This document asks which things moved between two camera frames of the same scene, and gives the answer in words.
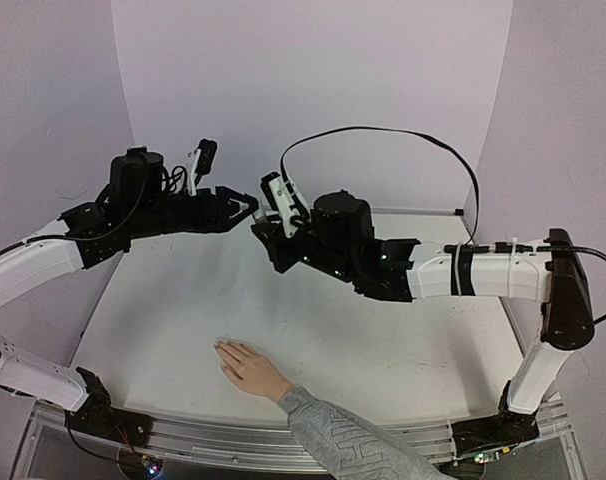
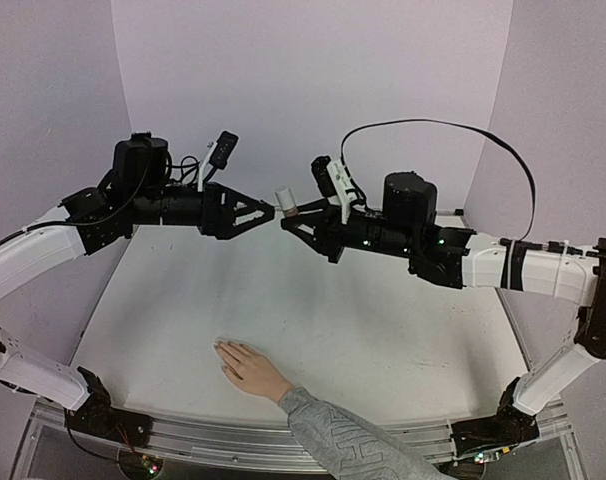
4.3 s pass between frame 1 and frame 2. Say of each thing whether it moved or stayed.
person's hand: stayed
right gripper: moved
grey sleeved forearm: stayed
